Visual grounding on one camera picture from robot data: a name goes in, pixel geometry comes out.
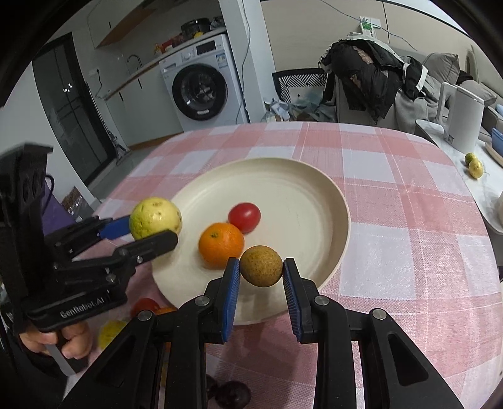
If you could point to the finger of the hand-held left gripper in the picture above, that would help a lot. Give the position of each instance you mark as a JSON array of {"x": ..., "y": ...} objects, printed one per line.
[
  {"x": 116, "y": 228},
  {"x": 157, "y": 242}
]

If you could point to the grey chair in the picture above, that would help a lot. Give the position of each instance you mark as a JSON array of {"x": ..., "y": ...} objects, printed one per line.
[{"x": 344, "y": 110}]

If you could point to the white washing machine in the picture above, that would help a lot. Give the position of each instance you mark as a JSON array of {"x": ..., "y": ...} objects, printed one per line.
[{"x": 204, "y": 70}]

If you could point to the black patterned basket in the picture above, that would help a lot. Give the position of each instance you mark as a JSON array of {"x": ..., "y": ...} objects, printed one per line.
[{"x": 300, "y": 82}]

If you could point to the person's left hand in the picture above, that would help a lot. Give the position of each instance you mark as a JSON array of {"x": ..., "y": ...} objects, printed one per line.
[{"x": 74, "y": 340}]

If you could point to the orange mandarin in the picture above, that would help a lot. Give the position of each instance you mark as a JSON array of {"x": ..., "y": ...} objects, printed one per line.
[
  {"x": 220, "y": 244},
  {"x": 165, "y": 310}
]

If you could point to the wall cabinet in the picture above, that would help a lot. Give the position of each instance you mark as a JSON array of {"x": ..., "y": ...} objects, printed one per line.
[{"x": 118, "y": 23}]

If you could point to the dark cooking pot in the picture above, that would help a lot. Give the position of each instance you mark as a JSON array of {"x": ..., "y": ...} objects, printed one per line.
[{"x": 196, "y": 28}]

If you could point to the brown round kiwi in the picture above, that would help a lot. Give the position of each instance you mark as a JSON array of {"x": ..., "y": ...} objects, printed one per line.
[{"x": 261, "y": 265}]

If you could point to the red tomato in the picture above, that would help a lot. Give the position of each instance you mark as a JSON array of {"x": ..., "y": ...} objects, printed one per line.
[
  {"x": 146, "y": 304},
  {"x": 244, "y": 216}
]

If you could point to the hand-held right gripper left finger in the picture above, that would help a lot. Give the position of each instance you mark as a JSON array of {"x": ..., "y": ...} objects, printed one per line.
[{"x": 232, "y": 299}]

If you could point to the cream round plate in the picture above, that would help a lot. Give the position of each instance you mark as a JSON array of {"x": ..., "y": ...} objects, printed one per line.
[{"x": 283, "y": 188}]

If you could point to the beige sofa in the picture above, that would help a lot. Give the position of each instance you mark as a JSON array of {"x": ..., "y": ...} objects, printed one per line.
[{"x": 479, "y": 74}]

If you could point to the grey cushion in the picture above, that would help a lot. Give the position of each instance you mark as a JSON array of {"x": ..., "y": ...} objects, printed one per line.
[{"x": 442, "y": 69}]

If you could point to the metal faucet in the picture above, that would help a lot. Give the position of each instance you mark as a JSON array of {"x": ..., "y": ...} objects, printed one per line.
[{"x": 133, "y": 63}]

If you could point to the speckled yellow guava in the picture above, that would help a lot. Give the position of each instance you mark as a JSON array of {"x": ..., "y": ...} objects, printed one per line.
[
  {"x": 153, "y": 216},
  {"x": 110, "y": 332}
]

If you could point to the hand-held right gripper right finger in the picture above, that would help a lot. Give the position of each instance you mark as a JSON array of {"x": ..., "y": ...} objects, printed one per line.
[{"x": 292, "y": 299}]

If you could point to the kitchen counter cabinet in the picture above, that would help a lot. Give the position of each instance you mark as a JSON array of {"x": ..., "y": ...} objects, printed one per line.
[{"x": 137, "y": 106}]

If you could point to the grey garment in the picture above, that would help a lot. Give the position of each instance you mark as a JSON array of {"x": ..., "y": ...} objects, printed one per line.
[{"x": 412, "y": 112}]

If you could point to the white electric kettle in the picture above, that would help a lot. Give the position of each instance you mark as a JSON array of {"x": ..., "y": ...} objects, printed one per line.
[{"x": 463, "y": 118}]

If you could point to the small yellow fruit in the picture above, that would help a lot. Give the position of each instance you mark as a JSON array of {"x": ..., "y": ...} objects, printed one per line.
[{"x": 475, "y": 169}]

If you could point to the dark purple plum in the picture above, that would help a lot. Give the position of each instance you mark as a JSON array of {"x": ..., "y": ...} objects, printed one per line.
[{"x": 234, "y": 394}]

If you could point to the wooden tray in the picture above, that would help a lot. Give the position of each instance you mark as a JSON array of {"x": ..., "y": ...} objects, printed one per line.
[{"x": 494, "y": 153}]

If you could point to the small green fruit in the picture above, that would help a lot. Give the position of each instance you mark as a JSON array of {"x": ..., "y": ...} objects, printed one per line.
[{"x": 469, "y": 157}]

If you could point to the pink checked tablecloth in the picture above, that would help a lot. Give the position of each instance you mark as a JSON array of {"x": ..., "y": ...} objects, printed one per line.
[{"x": 393, "y": 236}]

